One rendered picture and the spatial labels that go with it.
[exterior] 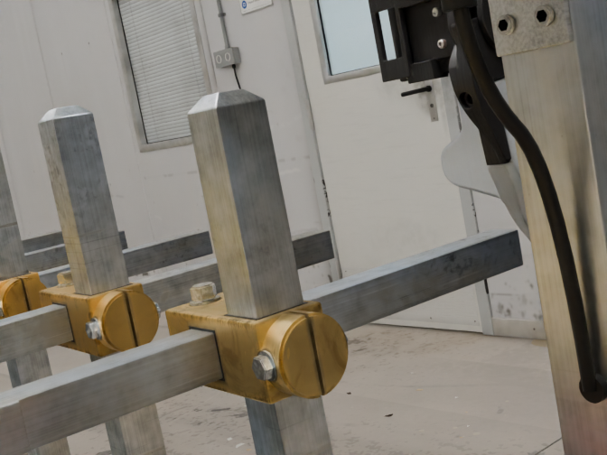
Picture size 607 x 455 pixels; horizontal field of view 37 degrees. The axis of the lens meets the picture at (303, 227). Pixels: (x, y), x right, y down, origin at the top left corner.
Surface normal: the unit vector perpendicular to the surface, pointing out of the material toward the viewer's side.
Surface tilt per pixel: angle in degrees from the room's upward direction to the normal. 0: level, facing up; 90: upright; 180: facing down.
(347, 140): 90
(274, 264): 90
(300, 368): 90
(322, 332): 90
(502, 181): 113
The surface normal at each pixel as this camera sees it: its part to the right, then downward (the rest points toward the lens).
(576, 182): -0.79, 0.22
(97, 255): 0.58, 0.00
